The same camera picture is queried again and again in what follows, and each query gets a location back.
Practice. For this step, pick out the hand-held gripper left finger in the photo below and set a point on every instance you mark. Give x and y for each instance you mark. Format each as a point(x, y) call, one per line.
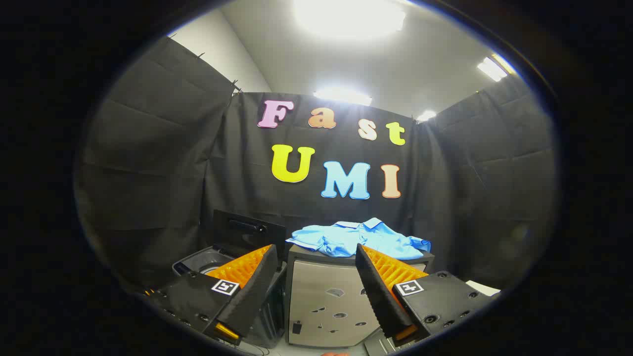
point(257, 289)

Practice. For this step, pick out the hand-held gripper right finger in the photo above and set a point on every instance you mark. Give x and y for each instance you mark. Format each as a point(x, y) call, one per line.
point(378, 291)

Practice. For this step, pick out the dark washing machine lid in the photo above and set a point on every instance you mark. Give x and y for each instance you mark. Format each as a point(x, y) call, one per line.
point(247, 230)

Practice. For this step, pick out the light blue polo shirt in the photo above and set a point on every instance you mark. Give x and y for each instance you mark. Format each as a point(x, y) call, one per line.
point(346, 240)

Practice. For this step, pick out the grey washing machine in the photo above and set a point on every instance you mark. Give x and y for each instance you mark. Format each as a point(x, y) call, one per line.
point(200, 259)

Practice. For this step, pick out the grey cabinet with dark top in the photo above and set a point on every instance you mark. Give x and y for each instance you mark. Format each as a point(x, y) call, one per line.
point(321, 291)

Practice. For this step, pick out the black backdrop cloth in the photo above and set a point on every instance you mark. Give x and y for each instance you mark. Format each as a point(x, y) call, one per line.
point(163, 163)

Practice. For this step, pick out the ceiling light panel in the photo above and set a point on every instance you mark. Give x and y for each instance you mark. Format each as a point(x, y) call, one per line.
point(492, 69)
point(426, 115)
point(342, 96)

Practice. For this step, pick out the large ceiling light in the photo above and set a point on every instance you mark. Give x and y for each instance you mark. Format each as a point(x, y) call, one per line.
point(348, 17)

